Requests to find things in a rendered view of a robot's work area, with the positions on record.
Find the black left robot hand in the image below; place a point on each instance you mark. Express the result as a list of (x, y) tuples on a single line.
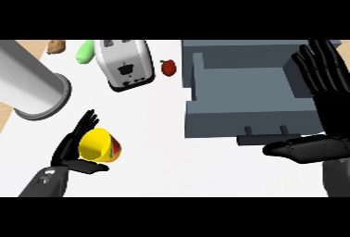
[(67, 150)]

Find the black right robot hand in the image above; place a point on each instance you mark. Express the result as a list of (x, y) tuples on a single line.
[(328, 92)]

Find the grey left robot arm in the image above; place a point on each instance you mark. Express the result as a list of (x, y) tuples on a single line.
[(46, 182)]

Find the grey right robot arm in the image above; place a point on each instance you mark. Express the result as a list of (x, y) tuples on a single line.
[(339, 177)]

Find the grey open drawer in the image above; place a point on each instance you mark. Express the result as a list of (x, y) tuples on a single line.
[(241, 102)]

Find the large grey cylinder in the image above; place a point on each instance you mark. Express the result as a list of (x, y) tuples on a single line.
[(30, 81)]

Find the grey cabinet body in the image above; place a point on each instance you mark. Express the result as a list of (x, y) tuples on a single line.
[(237, 49)]

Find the silver toaster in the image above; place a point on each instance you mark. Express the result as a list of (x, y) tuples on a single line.
[(125, 64)]

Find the green cucumber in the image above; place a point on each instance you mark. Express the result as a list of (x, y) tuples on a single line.
[(85, 52)]

